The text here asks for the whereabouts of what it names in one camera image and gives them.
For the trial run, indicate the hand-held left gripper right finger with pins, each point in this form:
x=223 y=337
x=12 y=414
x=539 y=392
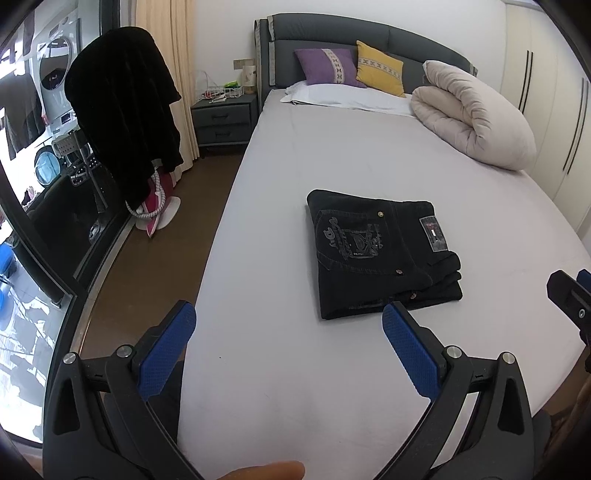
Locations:
x=411 y=350

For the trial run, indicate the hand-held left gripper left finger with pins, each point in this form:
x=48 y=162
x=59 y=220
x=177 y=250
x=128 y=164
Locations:
x=168 y=346

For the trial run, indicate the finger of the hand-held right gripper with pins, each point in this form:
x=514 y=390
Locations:
x=570 y=300

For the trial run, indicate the black pants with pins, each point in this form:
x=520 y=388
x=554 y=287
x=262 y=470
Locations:
x=369 y=277

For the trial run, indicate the white iron base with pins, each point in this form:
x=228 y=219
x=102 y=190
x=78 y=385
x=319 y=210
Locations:
x=168 y=212

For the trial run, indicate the pink steam iron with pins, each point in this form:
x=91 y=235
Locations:
x=159 y=198

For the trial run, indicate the rolled beige duvet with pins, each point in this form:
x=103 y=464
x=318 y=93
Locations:
x=471 y=110

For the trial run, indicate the bed with white sheet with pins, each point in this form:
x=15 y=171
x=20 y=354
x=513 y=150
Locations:
x=323 y=152

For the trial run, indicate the grey nightstand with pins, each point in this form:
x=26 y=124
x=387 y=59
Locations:
x=224 y=122

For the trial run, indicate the white wardrobe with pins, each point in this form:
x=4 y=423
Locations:
x=549 y=69

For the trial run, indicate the black hanging coat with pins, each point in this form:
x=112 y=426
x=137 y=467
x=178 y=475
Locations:
x=124 y=115

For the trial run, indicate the white pillow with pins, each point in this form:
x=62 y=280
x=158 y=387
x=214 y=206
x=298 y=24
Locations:
x=332 y=94

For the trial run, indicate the beige cylindrical cup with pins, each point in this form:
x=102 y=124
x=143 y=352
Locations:
x=250 y=78

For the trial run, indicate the yellow patterned pillow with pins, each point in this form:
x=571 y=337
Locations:
x=381 y=69

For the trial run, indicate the white washing machine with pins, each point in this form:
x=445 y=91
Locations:
x=57 y=69

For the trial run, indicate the purple patterned pillow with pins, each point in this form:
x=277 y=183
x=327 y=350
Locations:
x=318 y=67

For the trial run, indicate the beige curtain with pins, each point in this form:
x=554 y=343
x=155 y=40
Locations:
x=180 y=46

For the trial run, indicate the grey upholstered headboard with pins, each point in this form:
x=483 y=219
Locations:
x=323 y=34

